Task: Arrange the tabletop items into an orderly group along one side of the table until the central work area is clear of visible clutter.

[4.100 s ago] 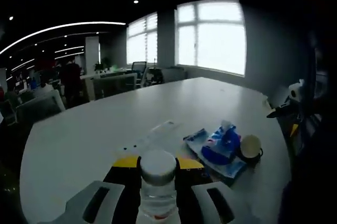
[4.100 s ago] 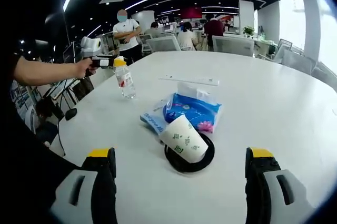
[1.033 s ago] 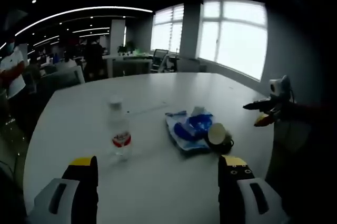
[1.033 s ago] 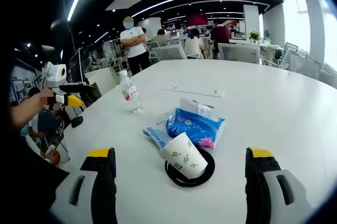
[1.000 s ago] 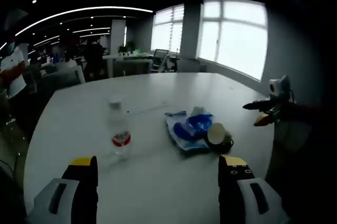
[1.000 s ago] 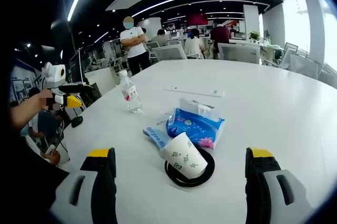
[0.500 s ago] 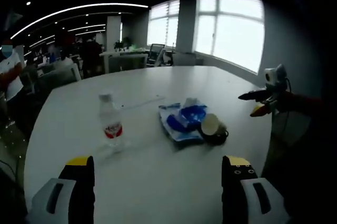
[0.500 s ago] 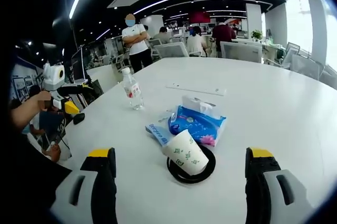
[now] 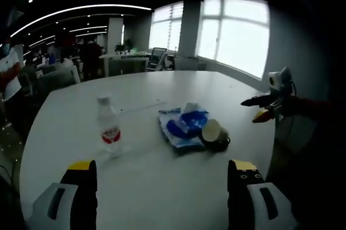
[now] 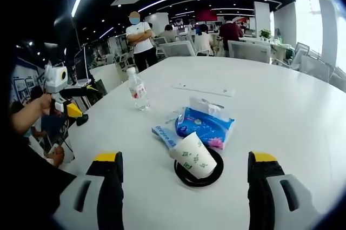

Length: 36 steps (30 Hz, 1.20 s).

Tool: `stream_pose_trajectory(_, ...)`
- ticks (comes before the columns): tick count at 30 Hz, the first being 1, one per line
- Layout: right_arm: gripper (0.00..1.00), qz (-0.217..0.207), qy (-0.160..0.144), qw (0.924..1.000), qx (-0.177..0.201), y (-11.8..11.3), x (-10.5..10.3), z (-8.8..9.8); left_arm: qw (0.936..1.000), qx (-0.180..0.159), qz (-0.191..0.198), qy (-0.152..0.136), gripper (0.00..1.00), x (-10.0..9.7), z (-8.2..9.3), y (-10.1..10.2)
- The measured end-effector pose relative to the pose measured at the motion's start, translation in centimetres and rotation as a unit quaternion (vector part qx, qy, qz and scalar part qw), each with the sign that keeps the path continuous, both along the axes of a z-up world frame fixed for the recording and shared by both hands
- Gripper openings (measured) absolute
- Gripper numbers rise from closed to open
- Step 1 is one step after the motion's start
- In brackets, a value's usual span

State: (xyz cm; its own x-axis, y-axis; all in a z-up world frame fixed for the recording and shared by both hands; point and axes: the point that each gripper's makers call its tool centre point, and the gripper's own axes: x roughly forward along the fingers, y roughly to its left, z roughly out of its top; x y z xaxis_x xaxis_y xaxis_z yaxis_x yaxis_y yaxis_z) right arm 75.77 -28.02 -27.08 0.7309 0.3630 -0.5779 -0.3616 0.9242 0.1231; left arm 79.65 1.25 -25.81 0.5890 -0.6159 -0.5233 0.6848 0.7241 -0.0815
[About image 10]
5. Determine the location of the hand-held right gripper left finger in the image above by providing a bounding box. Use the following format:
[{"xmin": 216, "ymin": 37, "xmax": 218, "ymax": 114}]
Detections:
[{"xmin": 52, "ymin": 151, "xmax": 125, "ymax": 230}]

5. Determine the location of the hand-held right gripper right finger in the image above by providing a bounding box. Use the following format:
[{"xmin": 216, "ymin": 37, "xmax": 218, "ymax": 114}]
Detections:
[{"xmin": 247, "ymin": 151, "xmax": 322, "ymax": 230}]

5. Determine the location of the clear water bottle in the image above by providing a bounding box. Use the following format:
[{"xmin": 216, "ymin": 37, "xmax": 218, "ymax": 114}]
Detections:
[{"xmin": 126, "ymin": 67, "xmax": 151, "ymax": 112}]

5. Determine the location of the white blue wet wipes packet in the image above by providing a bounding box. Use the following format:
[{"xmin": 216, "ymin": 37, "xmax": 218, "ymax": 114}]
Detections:
[{"xmin": 151, "ymin": 111, "xmax": 187, "ymax": 151}]

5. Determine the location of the white paper cup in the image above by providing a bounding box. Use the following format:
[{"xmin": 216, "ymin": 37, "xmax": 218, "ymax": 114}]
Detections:
[{"xmin": 169, "ymin": 132, "xmax": 218, "ymax": 179}]

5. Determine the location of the blue tissue pack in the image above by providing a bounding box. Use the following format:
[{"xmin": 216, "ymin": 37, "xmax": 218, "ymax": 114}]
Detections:
[{"xmin": 175, "ymin": 96, "xmax": 235, "ymax": 150}]

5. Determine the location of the person's left hand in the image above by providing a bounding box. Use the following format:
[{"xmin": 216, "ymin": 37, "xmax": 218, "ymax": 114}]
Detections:
[{"xmin": 37, "ymin": 96, "xmax": 52, "ymax": 114}]

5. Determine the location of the black computer mouse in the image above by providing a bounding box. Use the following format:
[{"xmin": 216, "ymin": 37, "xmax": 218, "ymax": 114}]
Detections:
[{"xmin": 76, "ymin": 113, "xmax": 89, "ymax": 127}]

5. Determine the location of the black chair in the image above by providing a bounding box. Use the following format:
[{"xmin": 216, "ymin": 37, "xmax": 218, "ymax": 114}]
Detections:
[{"xmin": 89, "ymin": 78, "xmax": 108, "ymax": 98}]

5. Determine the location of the computer monitor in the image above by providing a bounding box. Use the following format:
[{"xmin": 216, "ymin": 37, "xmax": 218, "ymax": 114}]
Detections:
[{"xmin": 74, "ymin": 48, "xmax": 91, "ymax": 84}]

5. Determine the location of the person's black clothing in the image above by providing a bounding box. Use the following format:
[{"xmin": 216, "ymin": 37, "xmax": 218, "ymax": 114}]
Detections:
[{"xmin": 10, "ymin": 135, "xmax": 78, "ymax": 230}]

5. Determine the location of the white table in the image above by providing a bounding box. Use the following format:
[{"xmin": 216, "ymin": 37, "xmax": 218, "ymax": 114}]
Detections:
[{"xmin": 63, "ymin": 56, "xmax": 346, "ymax": 230}]

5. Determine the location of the black round coaster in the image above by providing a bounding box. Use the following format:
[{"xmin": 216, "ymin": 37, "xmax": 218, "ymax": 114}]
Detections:
[{"xmin": 173, "ymin": 149, "xmax": 224, "ymax": 187}]

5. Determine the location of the white mesh office chair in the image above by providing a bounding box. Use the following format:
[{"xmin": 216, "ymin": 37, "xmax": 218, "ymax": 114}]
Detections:
[
  {"xmin": 159, "ymin": 41, "xmax": 197, "ymax": 58},
  {"xmin": 293, "ymin": 42, "xmax": 310, "ymax": 63},
  {"xmin": 227, "ymin": 40, "xmax": 271, "ymax": 64},
  {"xmin": 298, "ymin": 54, "xmax": 335, "ymax": 82}
]

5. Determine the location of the white power strip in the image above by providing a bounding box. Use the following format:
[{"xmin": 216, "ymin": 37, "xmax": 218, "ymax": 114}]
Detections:
[{"xmin": 171, "ymin": 83, "xmax": 235, "ymax": 97}]

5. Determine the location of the wall poster board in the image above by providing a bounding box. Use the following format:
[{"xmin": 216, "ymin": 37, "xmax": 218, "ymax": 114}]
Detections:
[{"xmin": 12, "ymin": 62, "xmax": 37, "ymax": 101}]

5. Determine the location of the red wall screen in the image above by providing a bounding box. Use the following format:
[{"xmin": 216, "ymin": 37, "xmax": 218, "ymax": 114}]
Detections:
[{"xmin": 195, "ymin": 9, "xmax": 218, "ymax": 22}]

